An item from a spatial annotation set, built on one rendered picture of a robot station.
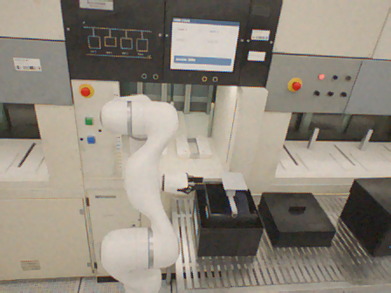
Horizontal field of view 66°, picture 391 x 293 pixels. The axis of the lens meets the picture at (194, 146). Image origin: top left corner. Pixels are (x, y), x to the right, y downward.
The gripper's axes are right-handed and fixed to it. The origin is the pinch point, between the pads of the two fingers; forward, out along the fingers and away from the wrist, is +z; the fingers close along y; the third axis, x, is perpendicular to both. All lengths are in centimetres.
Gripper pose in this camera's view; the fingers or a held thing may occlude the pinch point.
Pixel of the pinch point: (199, 183)
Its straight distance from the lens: 131.4
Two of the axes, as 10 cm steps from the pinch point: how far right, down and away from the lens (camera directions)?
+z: 9.9, 0.3, 1.1
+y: 0.8, 5.1, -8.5
